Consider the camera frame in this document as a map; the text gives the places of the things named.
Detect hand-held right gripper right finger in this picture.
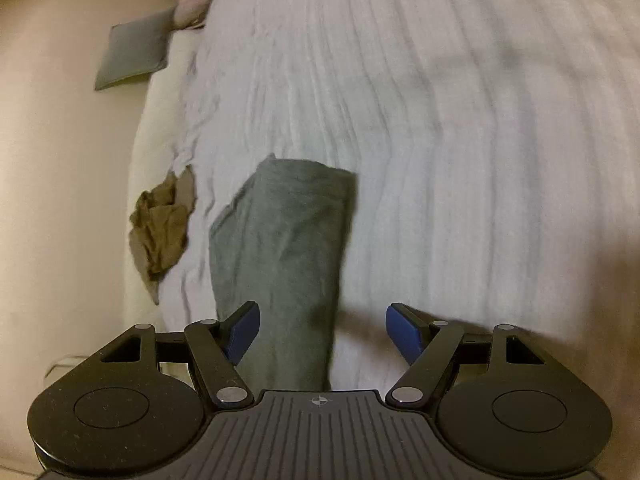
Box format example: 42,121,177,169
386,303,553,408

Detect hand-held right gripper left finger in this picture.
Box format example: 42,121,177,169
92,301,261,408

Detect grey pants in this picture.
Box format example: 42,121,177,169
208,153,359,392

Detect brown garment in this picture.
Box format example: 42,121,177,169
128,165,197,306

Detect grey pillow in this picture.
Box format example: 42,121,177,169
94,8,177,92

